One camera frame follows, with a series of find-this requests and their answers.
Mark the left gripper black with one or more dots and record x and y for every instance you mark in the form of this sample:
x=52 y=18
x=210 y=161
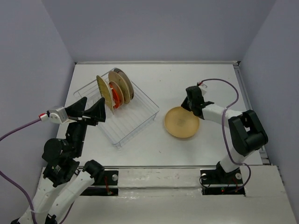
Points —
x=98 y=111

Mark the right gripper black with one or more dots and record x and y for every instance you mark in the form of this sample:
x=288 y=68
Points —
x=185 y=105

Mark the large yellow round plate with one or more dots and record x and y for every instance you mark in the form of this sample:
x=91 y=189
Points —
x=181 y=123

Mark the yellow bamboo pattern plate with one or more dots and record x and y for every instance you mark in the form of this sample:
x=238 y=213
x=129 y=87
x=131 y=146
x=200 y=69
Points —
x=106 y=92

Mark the orange round plate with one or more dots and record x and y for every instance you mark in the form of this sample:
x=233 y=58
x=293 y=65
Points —
x=116 y=97

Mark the small beige flower plate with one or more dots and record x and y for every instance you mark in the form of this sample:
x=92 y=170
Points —
x=117 y=88

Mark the beige floral square plate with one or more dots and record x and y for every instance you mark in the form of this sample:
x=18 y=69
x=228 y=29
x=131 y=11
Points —
x=113 y=76

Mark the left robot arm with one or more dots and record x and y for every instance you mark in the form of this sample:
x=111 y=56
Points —
x=55 y=192

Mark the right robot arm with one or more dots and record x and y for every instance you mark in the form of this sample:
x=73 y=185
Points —
x=243 y=134

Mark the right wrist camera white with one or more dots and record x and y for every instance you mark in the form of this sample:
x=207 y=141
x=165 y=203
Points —
x=203 y=88

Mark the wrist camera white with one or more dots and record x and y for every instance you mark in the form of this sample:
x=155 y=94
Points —
x=56 y=115
x=203 y=88

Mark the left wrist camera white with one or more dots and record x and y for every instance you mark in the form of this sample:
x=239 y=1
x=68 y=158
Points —
x=56 y=115

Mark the clear wire dish rack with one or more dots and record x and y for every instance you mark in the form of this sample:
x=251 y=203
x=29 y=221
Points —
x=128 y=119

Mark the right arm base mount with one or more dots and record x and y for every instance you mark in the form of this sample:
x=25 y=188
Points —
x=215 y=184

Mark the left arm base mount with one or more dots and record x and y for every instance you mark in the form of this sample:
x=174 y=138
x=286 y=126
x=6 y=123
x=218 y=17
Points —
x=106 y=186

